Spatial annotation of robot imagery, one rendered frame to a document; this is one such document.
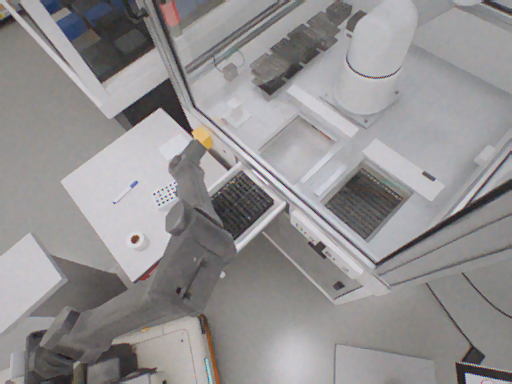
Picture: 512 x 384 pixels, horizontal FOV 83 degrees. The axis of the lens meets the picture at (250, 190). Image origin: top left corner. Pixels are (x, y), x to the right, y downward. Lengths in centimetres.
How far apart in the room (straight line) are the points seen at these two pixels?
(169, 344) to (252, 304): 52
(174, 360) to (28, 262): 79
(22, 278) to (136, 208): 51
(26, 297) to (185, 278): 111
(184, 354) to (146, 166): 93
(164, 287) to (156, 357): 132
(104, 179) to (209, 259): 110
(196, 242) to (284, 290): 149
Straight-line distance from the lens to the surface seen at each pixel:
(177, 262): 40
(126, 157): 148
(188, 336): 165
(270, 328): 187
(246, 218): 106
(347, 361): 188
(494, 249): 57
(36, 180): 281
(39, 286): 145
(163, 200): 125
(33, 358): 81
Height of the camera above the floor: 187
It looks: 65 degrees down
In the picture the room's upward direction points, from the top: 12 degrees counter-clockwise
